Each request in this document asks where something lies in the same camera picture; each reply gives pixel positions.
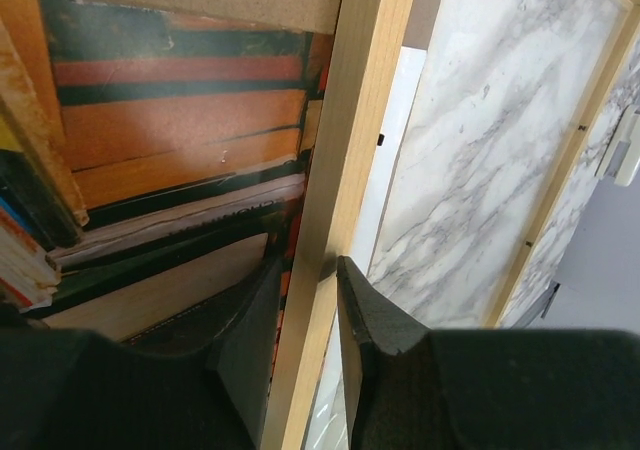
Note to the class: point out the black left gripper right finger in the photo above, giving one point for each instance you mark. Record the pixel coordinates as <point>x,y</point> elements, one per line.
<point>407,386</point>

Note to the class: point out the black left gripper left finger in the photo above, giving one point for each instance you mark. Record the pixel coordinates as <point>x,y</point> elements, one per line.
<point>197,381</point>

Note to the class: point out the cat and books photo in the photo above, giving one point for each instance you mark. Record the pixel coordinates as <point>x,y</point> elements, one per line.
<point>153,160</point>

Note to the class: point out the clear acrylic frame sheet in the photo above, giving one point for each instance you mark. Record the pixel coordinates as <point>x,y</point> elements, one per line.
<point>471,142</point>

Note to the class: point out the light wooden picture frame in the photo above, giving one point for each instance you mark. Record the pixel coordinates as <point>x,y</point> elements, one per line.
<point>340,170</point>

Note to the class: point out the white block at table edge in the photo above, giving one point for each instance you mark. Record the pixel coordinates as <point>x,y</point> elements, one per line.
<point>621,159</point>

